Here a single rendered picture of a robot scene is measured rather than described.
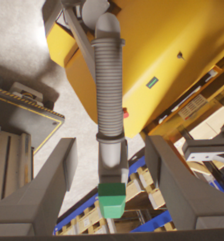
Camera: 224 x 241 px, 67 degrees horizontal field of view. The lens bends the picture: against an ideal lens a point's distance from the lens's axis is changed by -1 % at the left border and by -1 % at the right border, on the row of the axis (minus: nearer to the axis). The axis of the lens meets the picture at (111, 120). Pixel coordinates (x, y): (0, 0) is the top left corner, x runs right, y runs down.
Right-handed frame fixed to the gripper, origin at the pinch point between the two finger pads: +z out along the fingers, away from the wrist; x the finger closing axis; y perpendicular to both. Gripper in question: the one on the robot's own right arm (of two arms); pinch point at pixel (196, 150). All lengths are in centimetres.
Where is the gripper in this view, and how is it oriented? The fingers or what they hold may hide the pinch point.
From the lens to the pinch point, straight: 33.0
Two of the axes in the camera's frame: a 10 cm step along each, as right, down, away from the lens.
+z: -10.0, 0.3, -0.2
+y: -0.1, -6.9, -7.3
